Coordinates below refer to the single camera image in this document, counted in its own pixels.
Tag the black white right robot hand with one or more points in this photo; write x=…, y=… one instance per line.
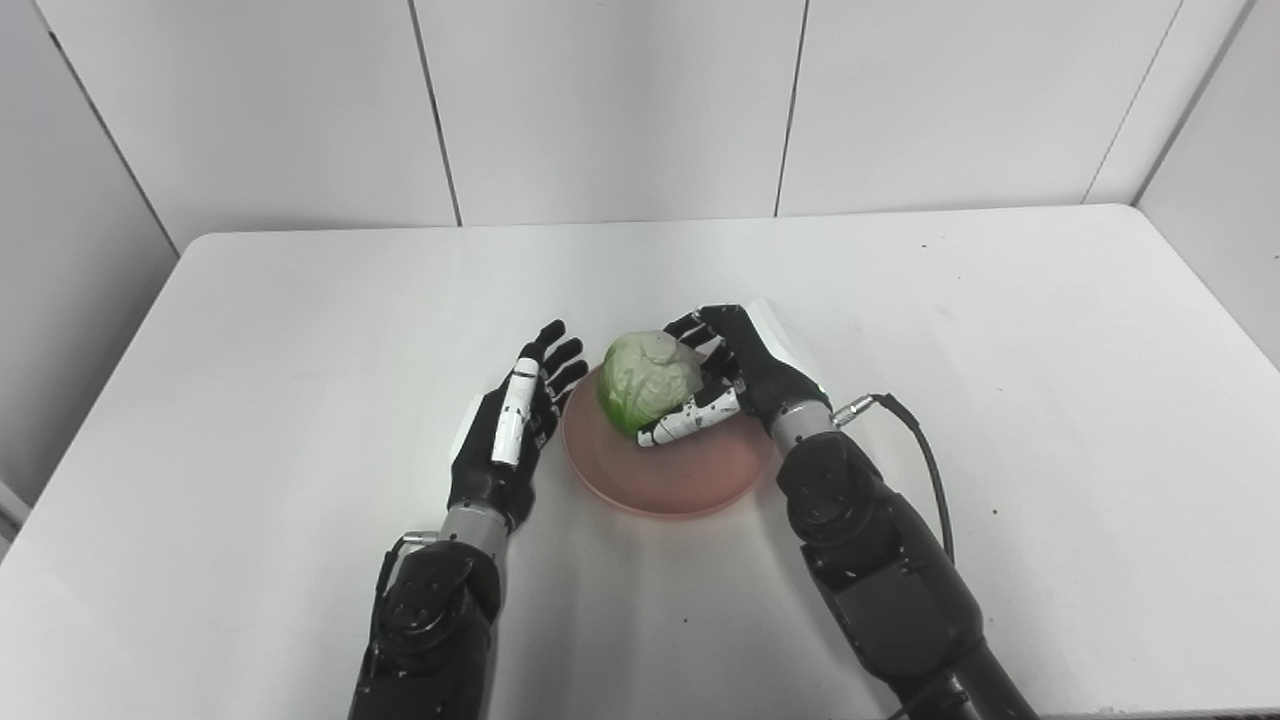
x=765, y=375

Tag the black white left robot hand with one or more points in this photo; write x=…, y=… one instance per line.
x=485, y=470

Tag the green white cabbage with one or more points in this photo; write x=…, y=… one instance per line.
x=650, y=380

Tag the pink round plate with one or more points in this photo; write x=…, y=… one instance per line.
x=680, y=475

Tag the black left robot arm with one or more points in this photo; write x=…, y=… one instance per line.
x=430, y=630

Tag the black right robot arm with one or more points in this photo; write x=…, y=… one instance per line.
x=890, y=590

